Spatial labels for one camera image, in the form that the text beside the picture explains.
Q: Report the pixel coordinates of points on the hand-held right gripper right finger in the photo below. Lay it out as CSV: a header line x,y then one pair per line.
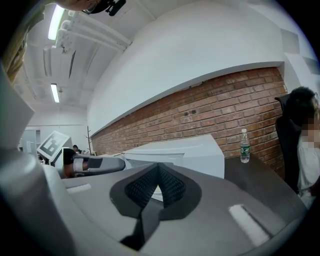
x,y
205,225

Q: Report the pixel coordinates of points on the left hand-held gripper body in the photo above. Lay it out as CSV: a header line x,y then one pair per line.
x,y
53,146

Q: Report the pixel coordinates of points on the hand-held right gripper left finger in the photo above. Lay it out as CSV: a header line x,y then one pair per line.
x,y
100,190

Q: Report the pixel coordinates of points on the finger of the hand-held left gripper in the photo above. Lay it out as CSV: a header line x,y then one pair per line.
x,y
110,165

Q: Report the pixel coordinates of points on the white microwave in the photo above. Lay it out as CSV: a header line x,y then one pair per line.
x,y
195,152

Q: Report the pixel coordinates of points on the wooden coat rack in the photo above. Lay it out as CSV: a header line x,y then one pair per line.
x,y
88,142

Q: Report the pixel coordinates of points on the long ceiling light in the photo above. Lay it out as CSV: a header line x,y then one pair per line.
x,y
57,22
55,93

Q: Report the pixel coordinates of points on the dark rectangular table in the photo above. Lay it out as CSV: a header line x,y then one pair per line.
x,y
255,180

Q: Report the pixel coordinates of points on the green label water bottle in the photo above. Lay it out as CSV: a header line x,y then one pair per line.
x,y
245,150

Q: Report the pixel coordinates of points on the black office chair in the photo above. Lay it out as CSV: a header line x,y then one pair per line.
x,y
287,140

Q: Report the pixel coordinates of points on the white ceiling pipes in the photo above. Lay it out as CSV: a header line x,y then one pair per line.
x,y
95,31

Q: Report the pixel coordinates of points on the black head-mounted camera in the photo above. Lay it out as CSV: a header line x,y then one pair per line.
x,y
112,6

